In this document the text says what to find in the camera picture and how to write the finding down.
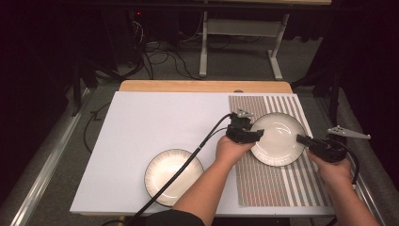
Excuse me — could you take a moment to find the striped woven placemat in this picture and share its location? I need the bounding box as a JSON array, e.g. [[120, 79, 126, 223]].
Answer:
[[228, 94, 333, 207]]

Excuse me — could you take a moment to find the wooden table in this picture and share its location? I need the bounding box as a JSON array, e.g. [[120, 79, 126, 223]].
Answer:
[[119, 79, 294, 94]]

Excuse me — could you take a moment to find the white ribbed plate dark rim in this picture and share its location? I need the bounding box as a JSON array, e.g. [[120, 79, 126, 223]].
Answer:
[[249, 111, 307, 168], [143, 148, 205, 208]]

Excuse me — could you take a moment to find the person's dark sleeve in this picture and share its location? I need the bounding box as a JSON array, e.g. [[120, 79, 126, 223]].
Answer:
[[126, 209, 206, 226]]

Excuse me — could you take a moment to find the aluminium rail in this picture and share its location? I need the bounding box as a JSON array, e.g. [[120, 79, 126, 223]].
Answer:
[[8, 88, 92, 226], [316, 97, 387, 226]]

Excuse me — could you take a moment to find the black floor cable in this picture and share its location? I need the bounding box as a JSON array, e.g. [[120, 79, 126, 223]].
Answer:
[[83, 102, 112, 154]]

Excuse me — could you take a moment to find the person's left hand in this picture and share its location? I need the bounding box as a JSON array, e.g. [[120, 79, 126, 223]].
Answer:
[[215, 135, 257, 169]]

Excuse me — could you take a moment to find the person's right hand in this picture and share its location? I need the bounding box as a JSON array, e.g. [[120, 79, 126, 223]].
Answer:
[[307, 150, 353, 187]]

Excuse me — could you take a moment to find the white-framed desk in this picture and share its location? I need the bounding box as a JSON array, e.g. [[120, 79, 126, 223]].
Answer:
[[196, 0, 333, 81]]

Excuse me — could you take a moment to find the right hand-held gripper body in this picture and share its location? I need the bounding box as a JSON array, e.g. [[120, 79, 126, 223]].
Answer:
[[309, 125, 372, 164]]

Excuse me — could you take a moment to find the white board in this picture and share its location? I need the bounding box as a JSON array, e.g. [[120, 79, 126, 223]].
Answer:
[[69, 90, 337, 218]]

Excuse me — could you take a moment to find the black metal stand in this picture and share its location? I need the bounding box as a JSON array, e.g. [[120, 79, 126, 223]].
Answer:
[[70, 59, 98, 118], [291, 69, 342, 129]]

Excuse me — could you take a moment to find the tangle of black floor cables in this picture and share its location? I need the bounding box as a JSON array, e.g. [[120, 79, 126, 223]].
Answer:
[[125, 12, 205, 81]]

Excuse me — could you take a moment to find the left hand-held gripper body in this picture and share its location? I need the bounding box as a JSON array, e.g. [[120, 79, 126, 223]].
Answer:
[[225, 107, 254, 144]]

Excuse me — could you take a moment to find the right hand-held gripper black cable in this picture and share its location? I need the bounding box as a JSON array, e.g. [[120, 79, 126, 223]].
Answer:
[[337, 139, 360, 186]]

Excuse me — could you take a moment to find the left hand-held gripper black cable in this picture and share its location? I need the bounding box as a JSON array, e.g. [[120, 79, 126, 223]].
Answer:
[[133, 113, 233, 225]]

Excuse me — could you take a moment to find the hand-held gripper black cable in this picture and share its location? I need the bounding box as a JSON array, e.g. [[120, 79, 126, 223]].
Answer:
[[337, 139, 360, 186], [133, 113, 233, 225]]

